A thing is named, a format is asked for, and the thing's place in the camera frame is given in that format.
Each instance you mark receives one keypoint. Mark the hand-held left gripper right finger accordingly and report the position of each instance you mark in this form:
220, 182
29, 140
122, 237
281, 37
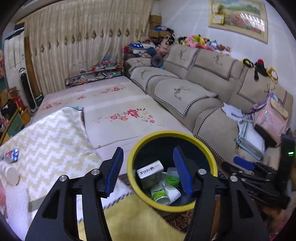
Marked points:
182, 171

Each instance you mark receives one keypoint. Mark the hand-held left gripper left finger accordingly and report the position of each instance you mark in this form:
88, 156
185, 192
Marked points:
113, 171

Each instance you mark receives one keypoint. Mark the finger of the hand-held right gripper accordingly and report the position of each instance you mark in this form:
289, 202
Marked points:
261, 185
244, 163

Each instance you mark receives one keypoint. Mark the green plastic lid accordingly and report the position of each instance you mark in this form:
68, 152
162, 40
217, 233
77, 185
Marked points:
172, 182

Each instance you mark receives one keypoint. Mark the cream paper cup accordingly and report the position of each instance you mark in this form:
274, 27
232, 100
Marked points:
173, 195

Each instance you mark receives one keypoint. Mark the white drink carton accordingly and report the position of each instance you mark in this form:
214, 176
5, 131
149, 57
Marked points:
150, 173

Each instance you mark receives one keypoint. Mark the green capped white drink bottle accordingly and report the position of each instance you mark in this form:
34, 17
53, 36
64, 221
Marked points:
159, 197

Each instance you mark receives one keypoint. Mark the yellow rimmed black trash bin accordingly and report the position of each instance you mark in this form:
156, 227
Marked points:
152, 150

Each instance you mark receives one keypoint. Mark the shiny blue red wrapper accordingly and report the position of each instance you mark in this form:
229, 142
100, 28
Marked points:
10, 155

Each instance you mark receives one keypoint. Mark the white round lid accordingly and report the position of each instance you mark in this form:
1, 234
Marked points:
9, 175

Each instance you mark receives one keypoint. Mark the pink drink carton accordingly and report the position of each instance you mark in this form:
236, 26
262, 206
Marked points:
1, 197

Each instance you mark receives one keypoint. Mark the stack of workbooks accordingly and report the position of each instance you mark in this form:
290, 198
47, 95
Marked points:
251, 141

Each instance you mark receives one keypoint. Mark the pink school bag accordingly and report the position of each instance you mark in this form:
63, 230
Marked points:
270, 115

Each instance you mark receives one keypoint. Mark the white papers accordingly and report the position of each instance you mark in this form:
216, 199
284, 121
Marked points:
231, 111

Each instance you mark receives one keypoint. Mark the yellow and white printed tablecloth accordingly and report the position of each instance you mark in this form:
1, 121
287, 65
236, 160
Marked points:
53, 139

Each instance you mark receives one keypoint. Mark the beige sofa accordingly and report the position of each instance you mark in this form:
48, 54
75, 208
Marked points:
185, 92

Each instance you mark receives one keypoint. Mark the black plush toy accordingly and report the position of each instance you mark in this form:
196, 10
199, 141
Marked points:
259, 69

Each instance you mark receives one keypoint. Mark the glass coffee table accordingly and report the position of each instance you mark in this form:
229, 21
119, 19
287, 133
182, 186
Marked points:
92, 77

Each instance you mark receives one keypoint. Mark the green box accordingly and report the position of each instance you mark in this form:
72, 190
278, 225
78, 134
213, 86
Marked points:
39, 98

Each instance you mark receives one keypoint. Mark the yellow basket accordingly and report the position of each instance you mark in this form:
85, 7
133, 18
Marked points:
25, 115

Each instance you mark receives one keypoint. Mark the dark neck pillow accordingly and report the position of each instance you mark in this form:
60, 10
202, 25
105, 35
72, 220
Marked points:
157, 61

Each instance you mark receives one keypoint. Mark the black tower fan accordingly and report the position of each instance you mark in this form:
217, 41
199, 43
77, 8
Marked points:
26, 90

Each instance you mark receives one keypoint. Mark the blue star print bag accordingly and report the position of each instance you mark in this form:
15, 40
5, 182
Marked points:
138, 46

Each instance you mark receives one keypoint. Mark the row of plush toys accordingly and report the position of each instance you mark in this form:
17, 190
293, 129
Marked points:
201, 42

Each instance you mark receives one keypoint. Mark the open cardboard boxes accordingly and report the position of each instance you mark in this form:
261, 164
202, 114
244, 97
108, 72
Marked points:
9, 95

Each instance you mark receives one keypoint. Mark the brown rolled mat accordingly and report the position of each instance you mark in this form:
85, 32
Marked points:
31, 69

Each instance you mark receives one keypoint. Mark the cream embroidered curtain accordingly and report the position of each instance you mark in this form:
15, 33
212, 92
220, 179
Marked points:
87, 41

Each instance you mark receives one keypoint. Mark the stack of cardboard boxes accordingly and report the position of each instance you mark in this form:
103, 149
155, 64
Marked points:
154, 23

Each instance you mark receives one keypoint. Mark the framed landscape wall picture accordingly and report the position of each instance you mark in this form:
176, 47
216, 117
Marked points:
238, 16

